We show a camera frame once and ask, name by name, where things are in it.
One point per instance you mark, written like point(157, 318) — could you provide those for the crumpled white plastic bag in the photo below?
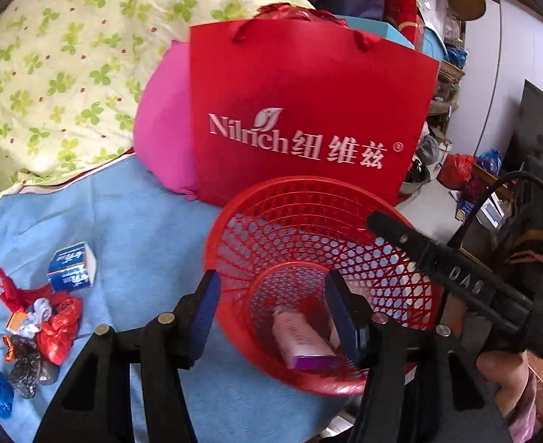
point(34, 318)

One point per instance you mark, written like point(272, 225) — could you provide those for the red box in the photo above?
point(403, 7)

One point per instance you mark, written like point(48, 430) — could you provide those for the tied blue plastic bag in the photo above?
point(489, 161)

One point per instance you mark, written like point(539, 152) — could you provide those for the black television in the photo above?
point(539, 129)

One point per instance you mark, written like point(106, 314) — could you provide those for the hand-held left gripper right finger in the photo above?
point(343, 318)

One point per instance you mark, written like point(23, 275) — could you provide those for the person's right forearm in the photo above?
point(525, 417)

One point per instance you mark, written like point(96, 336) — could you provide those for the pink pillow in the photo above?
point(165, 124)

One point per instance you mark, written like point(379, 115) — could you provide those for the crumpled grey plastic bag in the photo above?
point(27, 369)

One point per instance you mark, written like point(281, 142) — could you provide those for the crumpled red plastic bag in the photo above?
point(13, 293)
point(57, 337)

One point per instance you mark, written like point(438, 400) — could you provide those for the blue white tissue packet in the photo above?
point(71, 267)

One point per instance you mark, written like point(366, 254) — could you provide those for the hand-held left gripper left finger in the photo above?
point(207, 314)

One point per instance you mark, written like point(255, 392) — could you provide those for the green clover print quilt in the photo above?
point(68, 55)

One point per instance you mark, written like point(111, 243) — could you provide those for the light blue cardboard box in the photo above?
point(382, 32)

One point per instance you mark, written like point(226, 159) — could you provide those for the red plastic basket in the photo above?
point(253, 221)

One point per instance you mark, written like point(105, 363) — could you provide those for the metal bowl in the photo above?
point(414, 184)

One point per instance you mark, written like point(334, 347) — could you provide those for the tied red plastic bag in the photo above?
point(456, 170)

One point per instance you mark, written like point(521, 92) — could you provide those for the red paper bag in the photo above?
point(299, 87)

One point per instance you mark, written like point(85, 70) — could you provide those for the pink tube with purple cap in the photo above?
point(294, 332)

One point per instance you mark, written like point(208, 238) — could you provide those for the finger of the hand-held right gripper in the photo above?
point(456, 274)

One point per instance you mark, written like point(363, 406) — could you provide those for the blue storage bin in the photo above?
point(434, 44)

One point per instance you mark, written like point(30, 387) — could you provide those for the orange wrapper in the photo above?
point(15, 322)

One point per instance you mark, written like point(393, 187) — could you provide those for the person's right hand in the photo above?
point(504, 374)

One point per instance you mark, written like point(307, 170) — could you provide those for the light blue blanket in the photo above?
point(138, 240)

